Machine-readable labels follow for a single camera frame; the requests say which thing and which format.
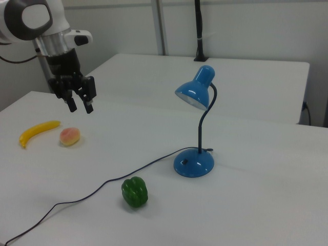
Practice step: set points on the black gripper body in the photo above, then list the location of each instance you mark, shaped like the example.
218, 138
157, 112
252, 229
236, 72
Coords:
64, 64

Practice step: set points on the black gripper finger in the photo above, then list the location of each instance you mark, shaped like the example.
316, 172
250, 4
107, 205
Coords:
64, 88
88, 89

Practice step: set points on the blue desk lamp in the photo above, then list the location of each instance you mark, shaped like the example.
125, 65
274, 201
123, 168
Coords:
193, 166

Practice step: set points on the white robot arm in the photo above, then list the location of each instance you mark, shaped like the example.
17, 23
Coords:
59, 15

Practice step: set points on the pink yellow peach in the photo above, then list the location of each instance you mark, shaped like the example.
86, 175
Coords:
69, 136

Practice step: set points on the yellow banana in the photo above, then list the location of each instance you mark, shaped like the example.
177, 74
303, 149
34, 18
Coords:
36, 129

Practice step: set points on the green bell pepper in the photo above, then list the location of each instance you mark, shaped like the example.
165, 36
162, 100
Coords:
134, 192

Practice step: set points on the black camera pole with clamp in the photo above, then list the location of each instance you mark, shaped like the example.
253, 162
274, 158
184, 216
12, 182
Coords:
199, 25

